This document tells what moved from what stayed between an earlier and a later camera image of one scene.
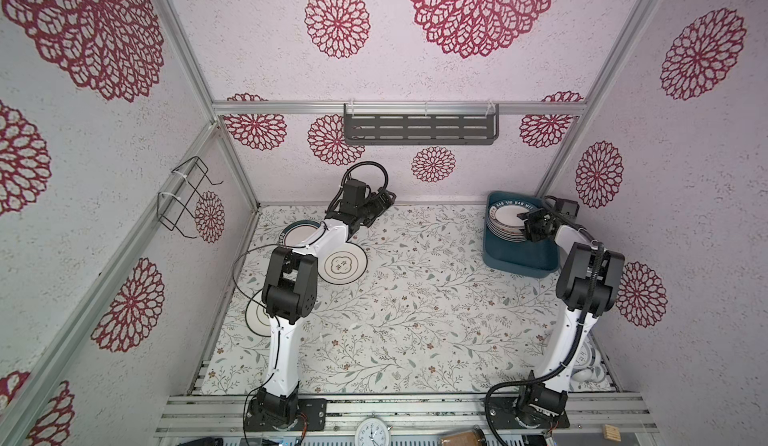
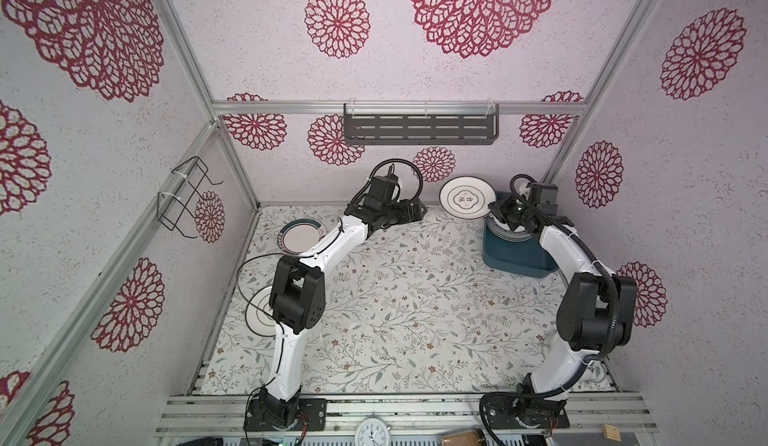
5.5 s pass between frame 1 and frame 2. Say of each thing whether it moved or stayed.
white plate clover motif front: stayed
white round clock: stayed
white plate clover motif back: moved
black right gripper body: moved
